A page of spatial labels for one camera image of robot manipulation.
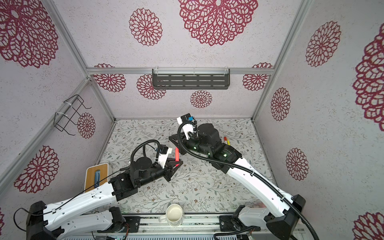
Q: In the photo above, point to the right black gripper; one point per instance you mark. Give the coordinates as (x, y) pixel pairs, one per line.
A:
(182, 138)

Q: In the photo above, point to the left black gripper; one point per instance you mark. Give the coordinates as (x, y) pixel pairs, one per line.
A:
(169, 170)

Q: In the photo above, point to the pink marker pen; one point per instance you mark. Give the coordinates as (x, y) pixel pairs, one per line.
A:
(177, 155)

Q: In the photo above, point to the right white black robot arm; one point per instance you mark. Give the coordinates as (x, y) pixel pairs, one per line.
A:
(281, 212)

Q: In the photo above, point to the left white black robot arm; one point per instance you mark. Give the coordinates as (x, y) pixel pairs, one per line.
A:
(95, 210)

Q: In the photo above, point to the white ceramic mug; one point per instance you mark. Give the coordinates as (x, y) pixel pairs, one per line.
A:
(174, 215)

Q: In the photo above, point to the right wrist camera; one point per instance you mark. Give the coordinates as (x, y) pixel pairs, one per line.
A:
(190, 129)

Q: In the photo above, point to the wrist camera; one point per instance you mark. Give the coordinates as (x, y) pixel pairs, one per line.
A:
(190, 129)
(163, 155)

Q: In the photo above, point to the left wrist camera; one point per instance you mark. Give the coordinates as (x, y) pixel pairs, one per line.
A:
(163, 155)

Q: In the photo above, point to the dark grey wall shelf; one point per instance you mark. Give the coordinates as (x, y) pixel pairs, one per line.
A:
(191, 80)

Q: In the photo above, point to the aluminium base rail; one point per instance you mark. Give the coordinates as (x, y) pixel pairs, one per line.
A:
(148, 227)

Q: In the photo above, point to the black wire wall rack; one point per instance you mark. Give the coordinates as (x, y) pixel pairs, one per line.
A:
(65, 117)

